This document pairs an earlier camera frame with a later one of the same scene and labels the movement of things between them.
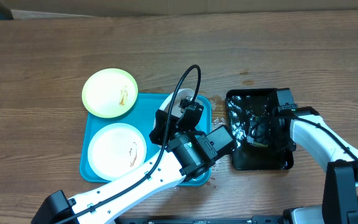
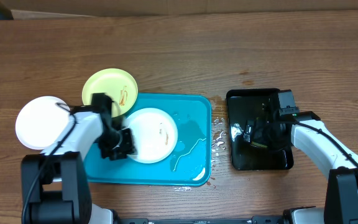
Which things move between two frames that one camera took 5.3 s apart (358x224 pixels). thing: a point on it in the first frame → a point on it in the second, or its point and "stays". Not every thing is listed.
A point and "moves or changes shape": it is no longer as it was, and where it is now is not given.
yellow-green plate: x=109 y=93 stays
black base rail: x=270 y=219 stays
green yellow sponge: x=259 y=144 stays
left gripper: x=156 y=137 → x=129 y=147
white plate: x=115 y=148 moves or changes shape
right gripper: x=264 y=129 stays
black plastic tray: x=261 y=132 stays
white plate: x=172 y=101 → x=40 y=121
